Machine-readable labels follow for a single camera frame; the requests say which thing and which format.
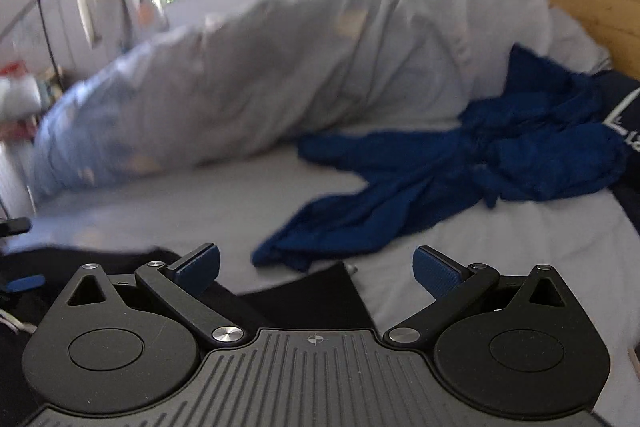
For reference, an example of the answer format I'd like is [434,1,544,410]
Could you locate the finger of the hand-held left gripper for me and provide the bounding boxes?
[0,217,32,239]
[7,275,47,293]

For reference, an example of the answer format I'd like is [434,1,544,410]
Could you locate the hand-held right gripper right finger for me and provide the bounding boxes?
[382,245,577,349]

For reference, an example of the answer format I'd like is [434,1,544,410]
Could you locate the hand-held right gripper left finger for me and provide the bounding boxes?
[64,243,247,349]

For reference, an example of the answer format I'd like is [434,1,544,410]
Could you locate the black garment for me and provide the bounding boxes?
[0,246,379,413]

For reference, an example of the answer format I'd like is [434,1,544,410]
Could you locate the white bed sheet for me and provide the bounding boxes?
[0,104,640,427]

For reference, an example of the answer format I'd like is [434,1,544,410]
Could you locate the blue garment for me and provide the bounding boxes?
[251,43,629,273]

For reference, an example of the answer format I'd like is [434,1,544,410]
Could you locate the white bundle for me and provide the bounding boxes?
[0,74,42,114]

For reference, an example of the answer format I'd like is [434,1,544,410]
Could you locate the black metal rack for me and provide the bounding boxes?
[0,0,67,94]

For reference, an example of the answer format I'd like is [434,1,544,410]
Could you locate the light blue duvet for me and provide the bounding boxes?
[30,0,614,204]

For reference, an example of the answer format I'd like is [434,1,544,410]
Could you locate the navy garment with white print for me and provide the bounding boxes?
[587,69,640,235]

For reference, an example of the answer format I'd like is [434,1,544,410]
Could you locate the wooden headboard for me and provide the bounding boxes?
[495,0,640,80]

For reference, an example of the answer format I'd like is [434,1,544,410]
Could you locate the white cord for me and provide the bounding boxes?
[0,310,32,334]

